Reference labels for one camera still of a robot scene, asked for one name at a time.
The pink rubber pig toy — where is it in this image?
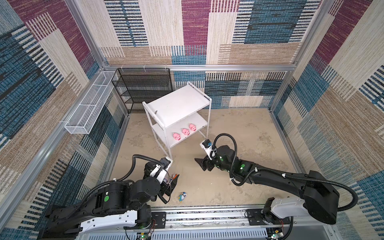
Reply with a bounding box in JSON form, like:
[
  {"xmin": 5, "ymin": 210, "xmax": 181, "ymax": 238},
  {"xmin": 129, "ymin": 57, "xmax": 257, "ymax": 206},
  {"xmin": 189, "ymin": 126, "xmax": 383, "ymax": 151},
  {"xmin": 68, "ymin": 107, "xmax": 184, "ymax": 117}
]
[
  {"xmin": 182, "ymin": 128, "xmax": 190, "ymax": 136},
  {"xmin": 189, "ymin": 124, "xmax": 197, "ymax": 132},
  {"xmin": 172, "ymin": 133, "xmax": 181, "ymax": 141}
]

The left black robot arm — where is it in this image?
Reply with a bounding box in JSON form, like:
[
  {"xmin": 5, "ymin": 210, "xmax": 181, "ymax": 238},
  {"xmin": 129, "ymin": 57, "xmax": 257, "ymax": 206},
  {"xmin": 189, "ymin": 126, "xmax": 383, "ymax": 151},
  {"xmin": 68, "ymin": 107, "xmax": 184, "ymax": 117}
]
[{"xmin": 38, "ymin": 154, "xmax": 177, "ymax": 240}]

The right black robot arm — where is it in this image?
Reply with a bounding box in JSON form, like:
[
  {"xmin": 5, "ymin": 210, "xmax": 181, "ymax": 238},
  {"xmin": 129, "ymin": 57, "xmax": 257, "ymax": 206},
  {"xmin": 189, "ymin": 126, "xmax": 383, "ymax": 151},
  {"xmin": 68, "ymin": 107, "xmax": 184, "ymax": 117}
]
[{"xmin": 195, "ymin": 133, "xmax": 359, "ymax": 225}]

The white two-tier metal shelf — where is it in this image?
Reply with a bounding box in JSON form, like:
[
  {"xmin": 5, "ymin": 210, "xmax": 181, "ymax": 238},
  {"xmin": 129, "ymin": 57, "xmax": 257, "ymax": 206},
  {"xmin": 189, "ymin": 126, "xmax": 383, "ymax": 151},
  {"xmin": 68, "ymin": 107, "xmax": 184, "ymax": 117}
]
[{"xmin": 143, "ymin": 82, "xmax": 212, "ymax": 158}]

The teal hooded Doraemon figure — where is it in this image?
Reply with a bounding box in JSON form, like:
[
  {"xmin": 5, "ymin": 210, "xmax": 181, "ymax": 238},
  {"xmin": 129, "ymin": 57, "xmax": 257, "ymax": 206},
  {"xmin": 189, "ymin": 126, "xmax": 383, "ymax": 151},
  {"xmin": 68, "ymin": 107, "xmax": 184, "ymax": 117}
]
[{"xmin": 178, "ymin": 192, "xmax": 187, "ymax": 202}]

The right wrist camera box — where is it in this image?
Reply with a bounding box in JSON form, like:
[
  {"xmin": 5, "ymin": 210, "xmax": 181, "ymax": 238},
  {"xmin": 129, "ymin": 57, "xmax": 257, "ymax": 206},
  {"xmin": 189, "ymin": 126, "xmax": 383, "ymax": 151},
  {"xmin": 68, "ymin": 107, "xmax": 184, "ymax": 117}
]
[{"xmin": 200, "ymin": 139, "xmax": 213, "ymax": 160}]

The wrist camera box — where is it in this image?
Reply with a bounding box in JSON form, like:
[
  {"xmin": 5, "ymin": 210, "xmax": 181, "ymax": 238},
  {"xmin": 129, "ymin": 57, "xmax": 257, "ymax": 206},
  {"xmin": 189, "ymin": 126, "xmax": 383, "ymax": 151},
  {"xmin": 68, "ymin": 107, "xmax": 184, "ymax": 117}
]
[
  {"xmin": 149, "ymin": 157, "xmax": 173, "ymax": 184},
  {"xmin": 200, "ymin": 139, "xmax": 213, "ymax": 160}
]

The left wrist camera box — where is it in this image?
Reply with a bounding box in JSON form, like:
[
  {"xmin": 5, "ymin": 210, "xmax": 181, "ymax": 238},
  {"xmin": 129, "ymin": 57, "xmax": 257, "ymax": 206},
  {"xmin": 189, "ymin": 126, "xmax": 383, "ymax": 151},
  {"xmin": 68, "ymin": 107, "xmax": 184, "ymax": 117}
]
[{"xmin": 149, "ymin": 157, "xmax": 173, "ymax": 184}]

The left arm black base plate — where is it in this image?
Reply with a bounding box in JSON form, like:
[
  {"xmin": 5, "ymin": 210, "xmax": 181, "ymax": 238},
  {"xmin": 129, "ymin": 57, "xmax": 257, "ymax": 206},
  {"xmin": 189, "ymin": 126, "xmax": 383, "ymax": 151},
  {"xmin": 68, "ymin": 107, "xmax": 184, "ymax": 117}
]
[{"xmin": 124, "ymin": 212, "xmax": 167, "ymax": 230}]

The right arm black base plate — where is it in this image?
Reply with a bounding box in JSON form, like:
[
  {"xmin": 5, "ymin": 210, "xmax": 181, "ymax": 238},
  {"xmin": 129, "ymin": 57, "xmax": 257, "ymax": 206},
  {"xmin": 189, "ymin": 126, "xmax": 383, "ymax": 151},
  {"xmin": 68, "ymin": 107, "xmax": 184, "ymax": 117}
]
[{"xmin": 244, "ymin": 209, "xmax": 291, "ymax": 226}]

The black mesh wire shelf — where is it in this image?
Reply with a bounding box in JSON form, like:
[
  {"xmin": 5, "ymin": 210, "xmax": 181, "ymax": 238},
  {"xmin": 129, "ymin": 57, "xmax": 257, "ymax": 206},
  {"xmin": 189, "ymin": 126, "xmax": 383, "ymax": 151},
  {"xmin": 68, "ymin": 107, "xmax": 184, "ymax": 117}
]
[{"xmin": 112, "ymin": 68, "xmax": 174, "ymax": 113}]

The white wire mesh basket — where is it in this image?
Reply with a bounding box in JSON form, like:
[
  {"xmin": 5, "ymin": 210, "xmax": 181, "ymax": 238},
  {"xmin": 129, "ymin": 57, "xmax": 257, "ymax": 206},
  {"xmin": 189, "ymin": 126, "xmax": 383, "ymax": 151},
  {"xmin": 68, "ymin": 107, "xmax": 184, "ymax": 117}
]
[{"xmin": 65, "ymin": 71, "xmax": 115, "ymax": 135}]

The aluminium front rail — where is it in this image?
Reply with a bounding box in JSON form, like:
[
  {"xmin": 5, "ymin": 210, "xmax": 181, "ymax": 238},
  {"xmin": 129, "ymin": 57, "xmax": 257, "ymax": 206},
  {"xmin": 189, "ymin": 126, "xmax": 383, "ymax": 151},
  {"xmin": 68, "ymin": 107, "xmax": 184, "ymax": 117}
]
[{"xmin": 74, "ymin": 204, "xmax": 343, "ymax": 240}]

